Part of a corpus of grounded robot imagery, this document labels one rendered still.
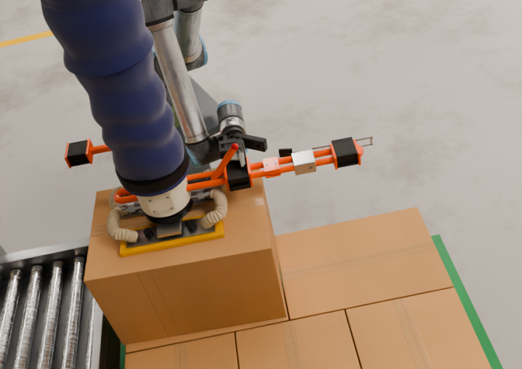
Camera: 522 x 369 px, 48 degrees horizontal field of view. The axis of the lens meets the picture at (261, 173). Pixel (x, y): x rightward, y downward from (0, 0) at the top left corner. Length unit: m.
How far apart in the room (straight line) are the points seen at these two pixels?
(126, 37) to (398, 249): 1.33
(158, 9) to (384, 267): 1.22
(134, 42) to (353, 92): 2.59
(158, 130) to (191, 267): 0.47
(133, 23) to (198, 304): 0.99
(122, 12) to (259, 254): 0.84
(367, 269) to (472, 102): 1.86
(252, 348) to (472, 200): 1.60
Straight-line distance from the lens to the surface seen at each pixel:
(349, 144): 1.89
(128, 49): 1.50
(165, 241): 1.90
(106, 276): 1.91
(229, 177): 1.85
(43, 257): 2.60
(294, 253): 2.31
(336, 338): 2.09
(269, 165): 1.86
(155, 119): 1.64
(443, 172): 3.37
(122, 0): 1.46
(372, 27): 4.58
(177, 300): 2.01
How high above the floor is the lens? 2.36
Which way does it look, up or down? 44 degrees down
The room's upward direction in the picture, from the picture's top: 12 degrees counter-clockwise
